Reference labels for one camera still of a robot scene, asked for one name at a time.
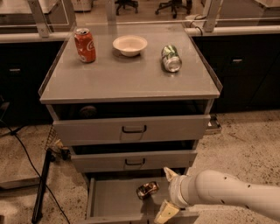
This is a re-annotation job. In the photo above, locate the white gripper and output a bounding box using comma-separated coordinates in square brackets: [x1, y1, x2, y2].
[154, 167, 191, 224]

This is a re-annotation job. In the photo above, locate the bottom grey drawer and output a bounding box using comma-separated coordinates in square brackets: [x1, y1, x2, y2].
[78, 169, 200, 224]

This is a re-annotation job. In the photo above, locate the black office chair right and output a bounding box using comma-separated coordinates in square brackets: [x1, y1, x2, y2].
[155, 0, 193, 18]

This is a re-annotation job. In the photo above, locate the dark round object in drawer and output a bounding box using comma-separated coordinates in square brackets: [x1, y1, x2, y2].
[79, 105, 97, 119]

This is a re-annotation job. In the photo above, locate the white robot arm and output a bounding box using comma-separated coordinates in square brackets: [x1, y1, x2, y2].
[154, 167, 280, 224]

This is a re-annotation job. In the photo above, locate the red soda can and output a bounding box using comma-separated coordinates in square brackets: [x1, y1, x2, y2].
[74, 28, 96, 63]

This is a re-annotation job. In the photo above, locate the grey drawer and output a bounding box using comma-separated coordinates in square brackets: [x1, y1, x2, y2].
[78, 169, 200, 224]
[70, 141, 197, 173]
[47, 100, 213, 146]

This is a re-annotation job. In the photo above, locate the orange patterned can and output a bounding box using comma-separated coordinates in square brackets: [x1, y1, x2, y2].
[136, 181, 159, 200]

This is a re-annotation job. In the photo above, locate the middle grey drawer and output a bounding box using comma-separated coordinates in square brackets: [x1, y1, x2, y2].
[70, 141, 197, 173]

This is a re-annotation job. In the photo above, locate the black office chair left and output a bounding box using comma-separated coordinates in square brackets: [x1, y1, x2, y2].
[115, 0, 138, 15]

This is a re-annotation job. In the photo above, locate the black floor cable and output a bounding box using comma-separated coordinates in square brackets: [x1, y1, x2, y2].
[0, 119, 71, 224]

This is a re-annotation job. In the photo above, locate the small wire cart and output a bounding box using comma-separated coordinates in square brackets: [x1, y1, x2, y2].
[45, 126, 70, 160]

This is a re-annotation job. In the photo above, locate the green soda can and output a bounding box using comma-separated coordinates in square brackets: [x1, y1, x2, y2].
[161, 45, 182, 73]

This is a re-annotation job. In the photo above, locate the white bowl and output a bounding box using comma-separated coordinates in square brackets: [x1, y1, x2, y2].
[113, 35, 148, 57]

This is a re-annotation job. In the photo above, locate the grey drawer cabinet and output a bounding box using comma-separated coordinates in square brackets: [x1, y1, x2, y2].
[38, 22, 224, 224]

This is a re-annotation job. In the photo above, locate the black office chair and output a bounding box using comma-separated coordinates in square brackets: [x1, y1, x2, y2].
[115, 0, 138, 15]
[155, 0, 193, 18]

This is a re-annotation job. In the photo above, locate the top grey drawer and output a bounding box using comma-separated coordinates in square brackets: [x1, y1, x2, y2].
[47, 100, 213, 146]

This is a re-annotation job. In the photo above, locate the black bar on floor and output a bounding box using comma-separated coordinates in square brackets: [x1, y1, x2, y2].
[31, 149, 52, 224]

